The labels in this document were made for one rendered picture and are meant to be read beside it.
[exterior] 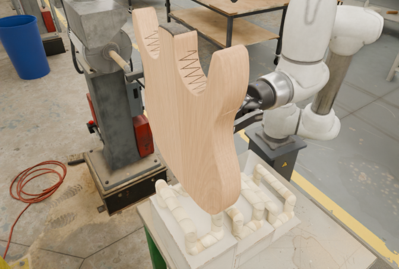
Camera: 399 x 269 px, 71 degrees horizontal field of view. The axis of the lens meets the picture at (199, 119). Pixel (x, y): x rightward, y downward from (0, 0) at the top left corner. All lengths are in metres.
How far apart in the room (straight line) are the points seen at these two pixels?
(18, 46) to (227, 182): 3.86
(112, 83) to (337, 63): 1.23
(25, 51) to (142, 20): 3.65
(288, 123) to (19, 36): 3.40
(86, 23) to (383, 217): 2.34
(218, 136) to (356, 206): 2.16
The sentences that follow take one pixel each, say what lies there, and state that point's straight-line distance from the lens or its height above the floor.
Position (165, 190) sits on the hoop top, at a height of 1.21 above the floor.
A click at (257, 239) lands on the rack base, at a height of 1.02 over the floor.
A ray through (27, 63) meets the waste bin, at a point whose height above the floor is 0.23.
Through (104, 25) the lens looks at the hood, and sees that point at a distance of 1.19.
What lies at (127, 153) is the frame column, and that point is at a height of 0.39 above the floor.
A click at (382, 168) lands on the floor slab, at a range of 2.98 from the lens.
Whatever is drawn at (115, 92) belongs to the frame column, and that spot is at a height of 0.92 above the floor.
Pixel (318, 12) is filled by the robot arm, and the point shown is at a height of 1.66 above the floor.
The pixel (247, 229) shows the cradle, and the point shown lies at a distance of 0.92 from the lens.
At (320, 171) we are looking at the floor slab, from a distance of 2.69.
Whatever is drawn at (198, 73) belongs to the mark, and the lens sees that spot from 0.50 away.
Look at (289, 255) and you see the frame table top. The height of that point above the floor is 0.93.
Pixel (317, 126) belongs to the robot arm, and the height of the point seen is 0.92.
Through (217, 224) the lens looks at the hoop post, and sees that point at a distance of 0.78.
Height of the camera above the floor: 1.83
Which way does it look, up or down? 37 degrees down
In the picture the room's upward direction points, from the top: straight up
